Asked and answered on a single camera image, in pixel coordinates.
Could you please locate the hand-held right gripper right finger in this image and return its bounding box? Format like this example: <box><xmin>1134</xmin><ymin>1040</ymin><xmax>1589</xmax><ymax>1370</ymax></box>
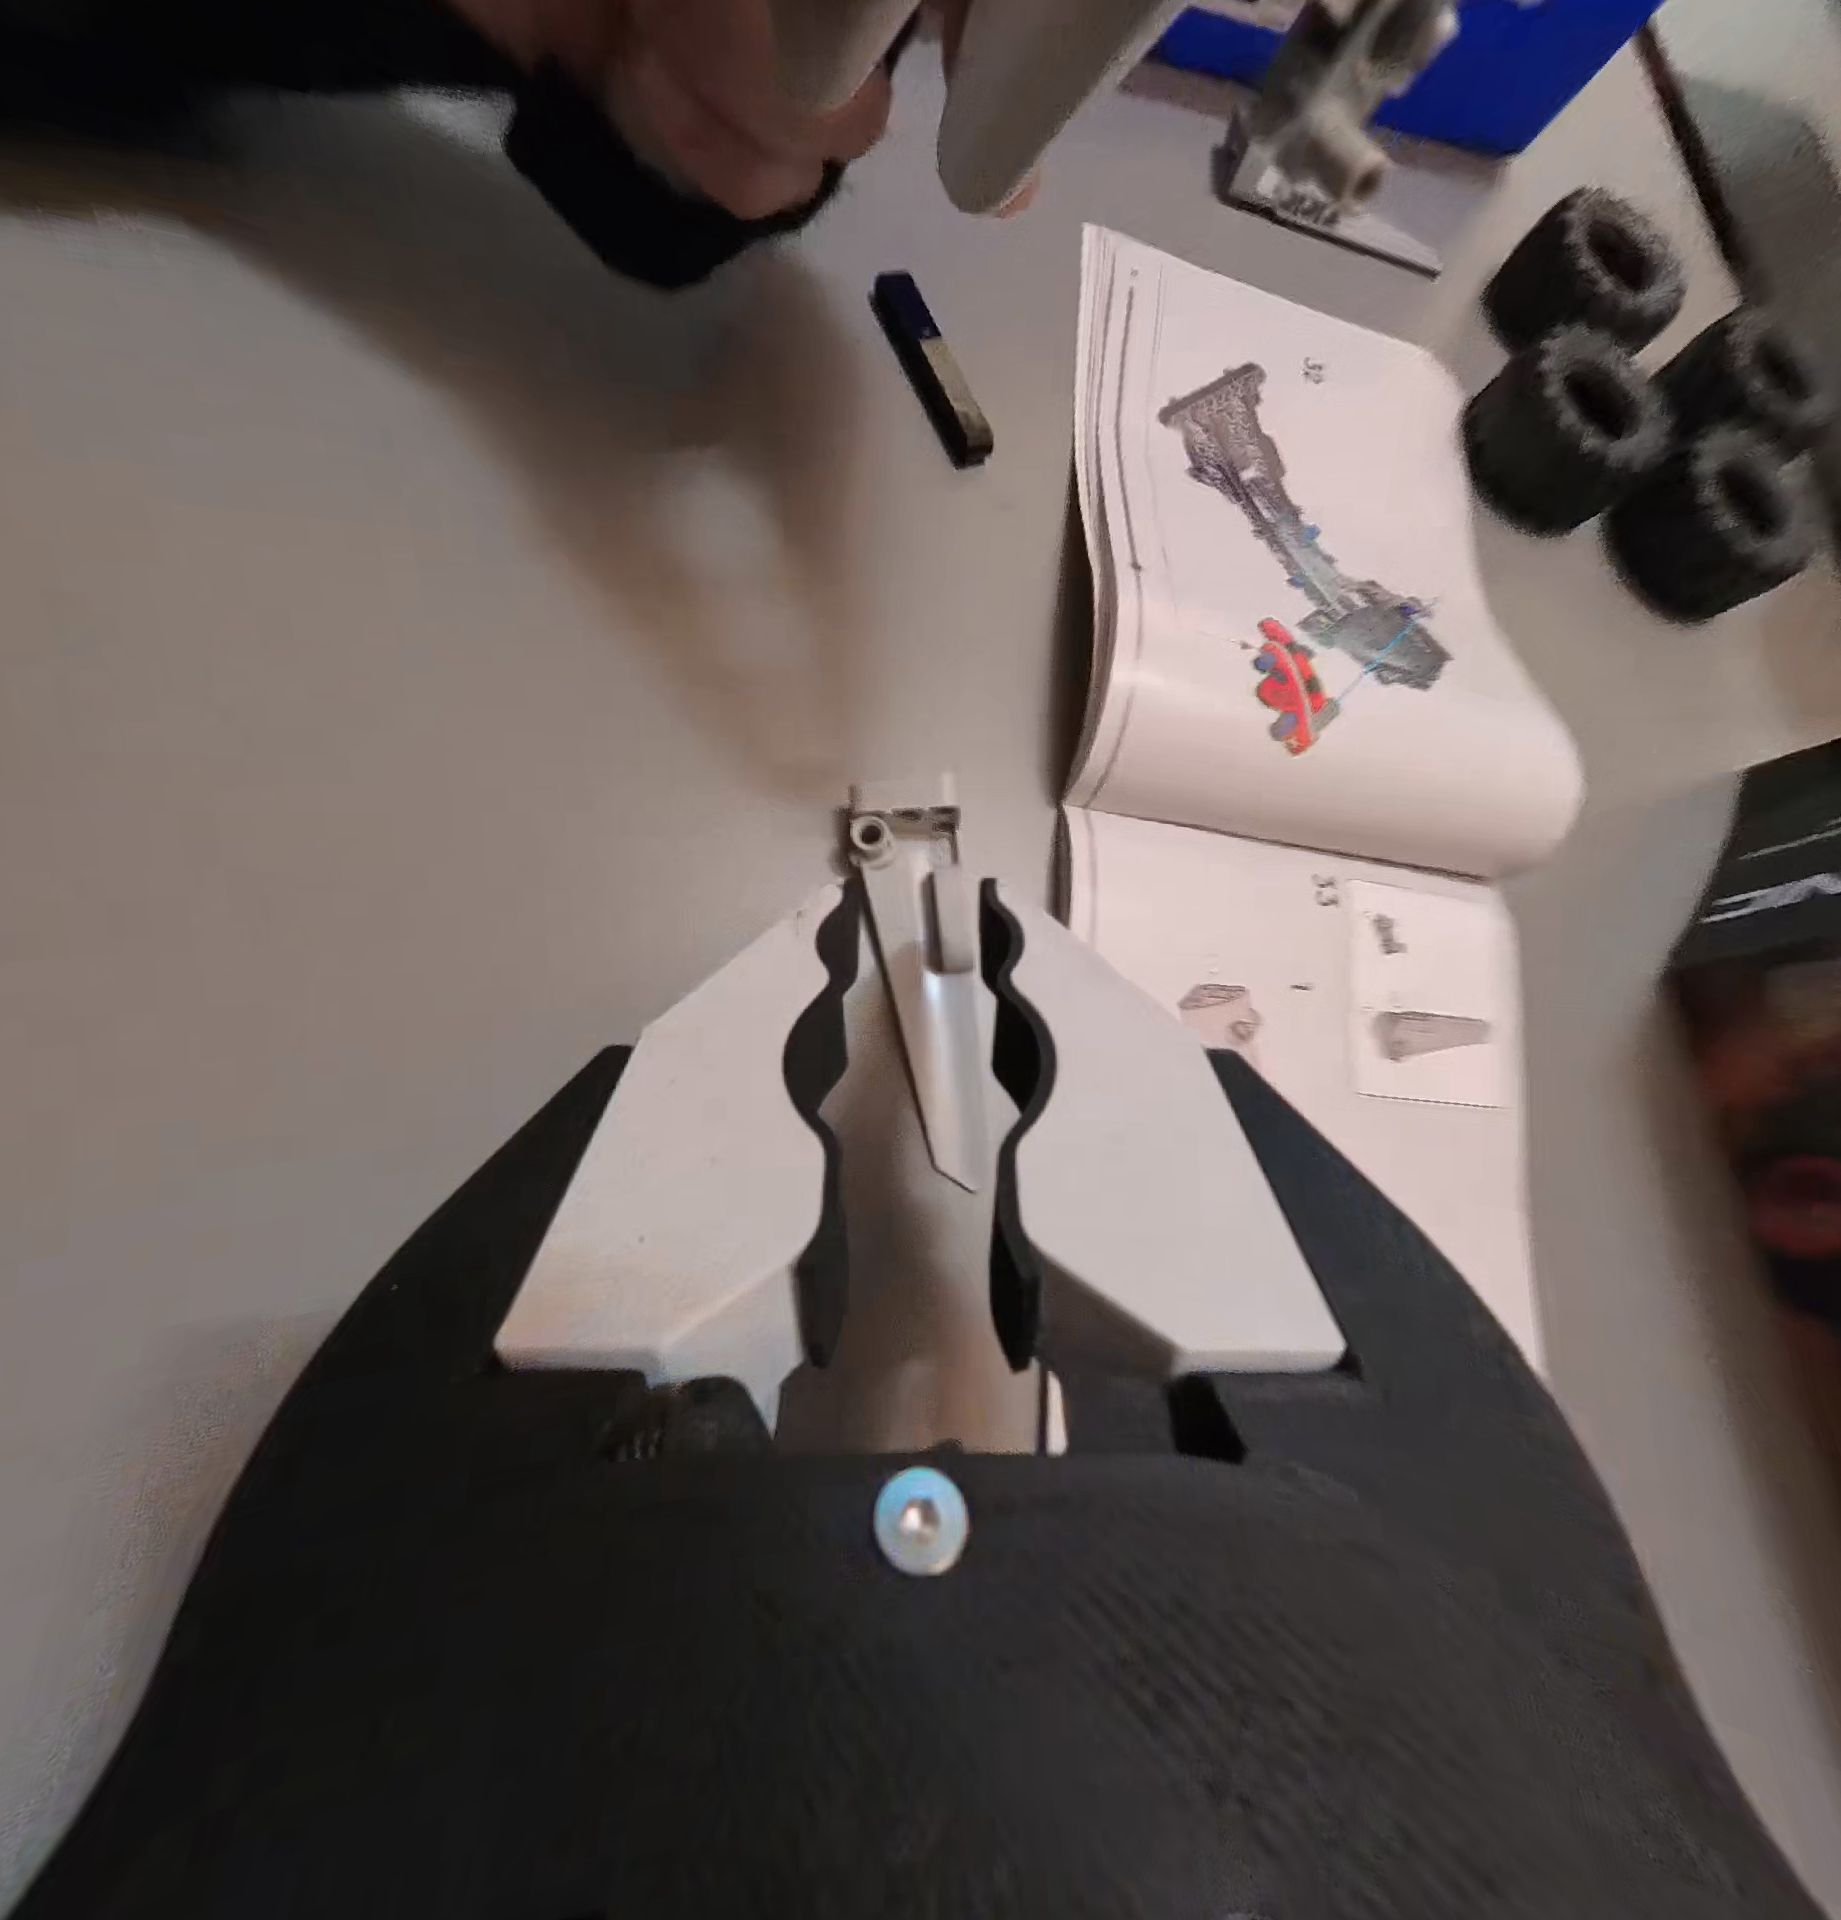
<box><xmin>977</xmin><ymin>879</ymin><xmax>1350</xmax><ymax>1453</ymax></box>

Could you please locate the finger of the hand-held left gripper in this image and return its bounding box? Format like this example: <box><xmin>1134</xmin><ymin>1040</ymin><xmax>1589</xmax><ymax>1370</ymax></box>
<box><xmin>1640</xmin><ymin>0</ymin><xmax>1841</xmax><ymax>588</ymax></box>

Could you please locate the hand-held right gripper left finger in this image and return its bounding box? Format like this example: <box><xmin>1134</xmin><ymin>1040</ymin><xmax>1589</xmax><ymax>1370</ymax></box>
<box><xmin>495</xmin><ymin>883</ymin><xmax>864</xmax><ymax>1443</ymax></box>

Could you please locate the grey wedge toy brick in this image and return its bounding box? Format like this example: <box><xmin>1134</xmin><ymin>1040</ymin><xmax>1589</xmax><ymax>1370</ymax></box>
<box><xmin>842</xmin><ymin>777</ymin><xmax>996</xmax><ymax>1193</ymax></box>

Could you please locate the person's left forearm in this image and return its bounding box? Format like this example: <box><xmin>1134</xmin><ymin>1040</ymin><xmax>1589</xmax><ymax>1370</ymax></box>
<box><xmin>0</xmin><ymin>0</ymin><xmax>852</xmax><ymax>289</ymax></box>

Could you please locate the grey desk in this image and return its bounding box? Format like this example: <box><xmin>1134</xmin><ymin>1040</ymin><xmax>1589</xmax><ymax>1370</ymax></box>
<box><xmin>0</xmin><ymin>29</ymin><xmax>1841</xmax><ymax>1920</ymax></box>

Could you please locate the person's left hand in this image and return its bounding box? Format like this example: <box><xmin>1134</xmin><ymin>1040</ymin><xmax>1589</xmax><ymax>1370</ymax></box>
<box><xmin>560</xmin><ymin>0</ymin><xmax>921</xmax><ymax>229</ymax></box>

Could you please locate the black toy tyre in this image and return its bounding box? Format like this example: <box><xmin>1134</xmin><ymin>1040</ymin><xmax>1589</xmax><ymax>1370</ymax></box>
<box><xmin>1661</xmin><ymin>305</ymin><xmax>1836</xmax><ymax>453</ymax></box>
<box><xmin>1481</xmin><ymin>187</ymin><xmax>1687</xmax><ymax>357</ymax></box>
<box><xmin>1602</xmin><ymin>434</ymin><xmax>1821</xmax><ymax>625</ymax></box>
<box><xmin>1465</xmin><ymin>329</ymin><xmax>1676</xmax><ymax>535</ymax></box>

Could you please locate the grey toy brick assembly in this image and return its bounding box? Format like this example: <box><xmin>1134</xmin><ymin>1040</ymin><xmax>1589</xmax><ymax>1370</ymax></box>
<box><xmin>1217</xmin><ymin>0</ymin><xmax>1452</xmax><ymax>280</ymax></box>

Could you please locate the black and blue toy brick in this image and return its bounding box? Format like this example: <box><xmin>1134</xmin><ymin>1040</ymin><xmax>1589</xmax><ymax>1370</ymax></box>
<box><xmin>869</xmin><ymin>269</ymin><xmax>996</xmax><ymax>468</ymax></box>

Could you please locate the blue plastic bin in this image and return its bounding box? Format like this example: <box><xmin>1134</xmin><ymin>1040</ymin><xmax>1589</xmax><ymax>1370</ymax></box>
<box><xmin>1154</xmin><ymin>0</ymin><xmax>1664</xmax><ymax>153</ymax></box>

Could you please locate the open instruction booklet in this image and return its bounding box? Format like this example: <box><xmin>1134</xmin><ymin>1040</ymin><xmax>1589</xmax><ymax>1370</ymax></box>
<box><xmin>1053</xmin><ymin>223</ymin><xmax>1594</xmax><ymax>1374</ymax></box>

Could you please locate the black toy set box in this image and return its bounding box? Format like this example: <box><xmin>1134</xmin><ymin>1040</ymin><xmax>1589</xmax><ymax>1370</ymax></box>
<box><xmin>1668</xmin><ymin>732</ymin><xmax>1841</xmax><ymax>1358</ymax></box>

